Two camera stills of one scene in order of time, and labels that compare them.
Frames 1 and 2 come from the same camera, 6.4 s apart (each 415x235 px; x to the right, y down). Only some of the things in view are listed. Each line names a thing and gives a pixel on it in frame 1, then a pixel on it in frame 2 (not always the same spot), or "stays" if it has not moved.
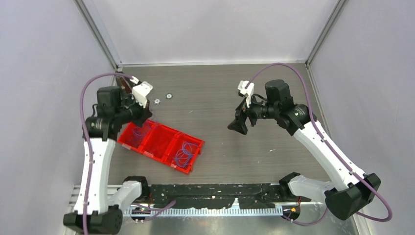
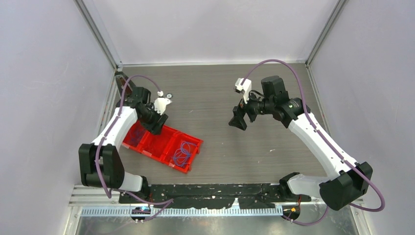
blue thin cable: x=183 y=155 stays
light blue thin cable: x=182 y=155 stays
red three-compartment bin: x=163 y=144 stays
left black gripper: x=145 y=112 to x=156 y=127
